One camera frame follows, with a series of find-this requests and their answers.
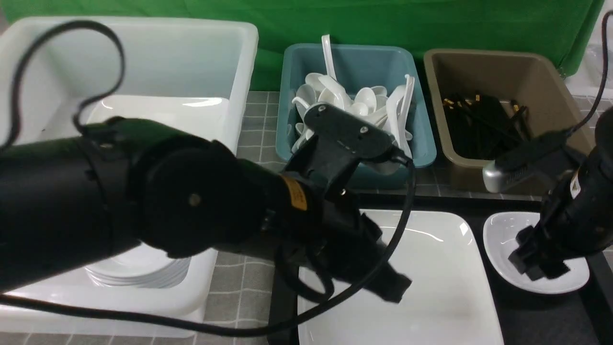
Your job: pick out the green backdrop cloth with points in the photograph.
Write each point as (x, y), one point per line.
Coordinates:
(556, 29)

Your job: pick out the stack of white square plates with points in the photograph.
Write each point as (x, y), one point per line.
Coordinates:
(191, 115)

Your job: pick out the stack of small white dishes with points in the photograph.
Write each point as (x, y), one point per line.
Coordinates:
(142, 267)

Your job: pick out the black chopsticks pile in bin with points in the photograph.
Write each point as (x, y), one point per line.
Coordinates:
(483, 127)

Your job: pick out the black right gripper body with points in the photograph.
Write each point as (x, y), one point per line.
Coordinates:
(575, 221)

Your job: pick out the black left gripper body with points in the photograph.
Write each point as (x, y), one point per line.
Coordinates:
(341, 254)

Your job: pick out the brown plastic bin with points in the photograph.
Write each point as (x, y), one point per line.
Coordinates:
(528, 78)

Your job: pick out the small white dish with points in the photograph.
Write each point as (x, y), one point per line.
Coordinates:
(499, 241)

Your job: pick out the grey checked tablecloth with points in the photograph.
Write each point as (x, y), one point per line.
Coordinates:
(246, 293)

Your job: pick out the large white square plate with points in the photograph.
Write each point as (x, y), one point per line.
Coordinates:
(448, 303)

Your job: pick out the pile of white soup spoons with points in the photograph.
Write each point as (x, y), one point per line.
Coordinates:
(381, 108)

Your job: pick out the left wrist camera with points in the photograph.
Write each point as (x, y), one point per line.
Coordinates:
(345, 139)

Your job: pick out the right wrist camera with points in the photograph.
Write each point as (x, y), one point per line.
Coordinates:
(547, 157)

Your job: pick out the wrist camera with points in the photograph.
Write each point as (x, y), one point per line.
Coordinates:
(547, 157)
(345, 139)

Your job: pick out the large white plastic tub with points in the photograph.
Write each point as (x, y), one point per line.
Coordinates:
(169, 57)

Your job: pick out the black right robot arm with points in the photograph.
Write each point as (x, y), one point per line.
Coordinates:
(606, 134)

